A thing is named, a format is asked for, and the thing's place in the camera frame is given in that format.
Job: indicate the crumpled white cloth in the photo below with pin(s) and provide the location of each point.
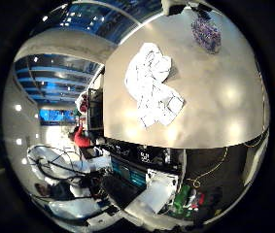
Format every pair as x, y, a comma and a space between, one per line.
151, 84

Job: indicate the black monitor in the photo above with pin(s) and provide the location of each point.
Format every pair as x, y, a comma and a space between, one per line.
95, 110

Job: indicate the person in red top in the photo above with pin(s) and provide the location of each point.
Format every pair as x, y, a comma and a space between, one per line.
81, 138

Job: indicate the blue lit screen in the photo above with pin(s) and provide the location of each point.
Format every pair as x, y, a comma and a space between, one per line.
130, 174

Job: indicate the white paper sheet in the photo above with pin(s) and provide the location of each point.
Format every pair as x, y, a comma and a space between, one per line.
158, 192

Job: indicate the seated person in dark clothes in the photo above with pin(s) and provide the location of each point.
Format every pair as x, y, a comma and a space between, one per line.
48, 190

